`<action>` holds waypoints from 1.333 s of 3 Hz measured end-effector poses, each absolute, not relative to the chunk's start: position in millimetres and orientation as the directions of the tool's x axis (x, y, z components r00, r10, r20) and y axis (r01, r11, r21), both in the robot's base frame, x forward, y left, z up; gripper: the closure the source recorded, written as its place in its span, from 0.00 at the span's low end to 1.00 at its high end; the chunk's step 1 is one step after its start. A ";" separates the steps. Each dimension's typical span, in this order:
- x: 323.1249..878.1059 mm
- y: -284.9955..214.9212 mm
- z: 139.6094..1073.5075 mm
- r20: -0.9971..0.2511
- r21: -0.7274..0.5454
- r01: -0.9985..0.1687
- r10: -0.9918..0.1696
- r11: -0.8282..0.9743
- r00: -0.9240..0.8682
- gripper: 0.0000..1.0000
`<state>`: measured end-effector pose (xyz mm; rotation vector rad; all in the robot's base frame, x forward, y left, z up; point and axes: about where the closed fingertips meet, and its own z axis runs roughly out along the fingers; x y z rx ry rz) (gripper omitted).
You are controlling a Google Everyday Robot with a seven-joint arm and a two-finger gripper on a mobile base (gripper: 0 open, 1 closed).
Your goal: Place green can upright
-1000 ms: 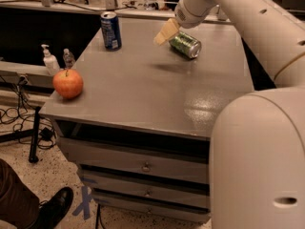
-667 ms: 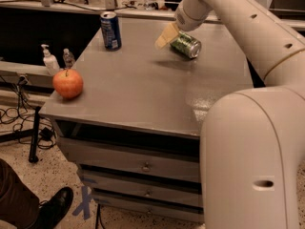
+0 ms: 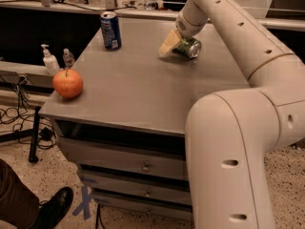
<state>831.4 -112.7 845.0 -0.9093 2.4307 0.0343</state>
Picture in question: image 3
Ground small clear plastic bottle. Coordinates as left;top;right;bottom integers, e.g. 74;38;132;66
63;49;75;69

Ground middle grey drawer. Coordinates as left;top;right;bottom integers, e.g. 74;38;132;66
77;169;192;205

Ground red apple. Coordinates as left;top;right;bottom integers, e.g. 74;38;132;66
52;69;83;99

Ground brown trouser leg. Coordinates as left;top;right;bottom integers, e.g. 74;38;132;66
0;159;39;229

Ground black stand leg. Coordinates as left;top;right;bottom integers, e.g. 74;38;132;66
0;107;40;163

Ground grey drawer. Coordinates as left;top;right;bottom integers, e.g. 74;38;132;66
58;137;188;180
77;169;192;205
91;191;193;221

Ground black leather shoe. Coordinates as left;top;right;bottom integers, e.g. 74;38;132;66
29;187;73;229

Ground blue soda can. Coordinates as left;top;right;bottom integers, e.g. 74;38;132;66
100;11;122;51

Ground top grey drawer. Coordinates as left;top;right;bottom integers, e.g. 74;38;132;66
58;137;188;180

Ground grey drawer cabinet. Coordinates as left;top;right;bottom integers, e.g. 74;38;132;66
39;17;252;222

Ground black floor cables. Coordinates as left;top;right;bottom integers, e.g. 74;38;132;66
0;74;57;151

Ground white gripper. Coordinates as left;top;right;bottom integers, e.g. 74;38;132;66
159;0;208;56

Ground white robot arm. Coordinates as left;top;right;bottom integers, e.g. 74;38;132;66
159;0;305;229

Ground green soda can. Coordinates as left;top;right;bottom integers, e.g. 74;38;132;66
173;37;201;59

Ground white pump sanitizer bottle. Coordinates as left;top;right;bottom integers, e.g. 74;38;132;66
41;44;60;75

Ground bottom grey drawer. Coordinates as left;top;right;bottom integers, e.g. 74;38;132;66
91;191;193;221

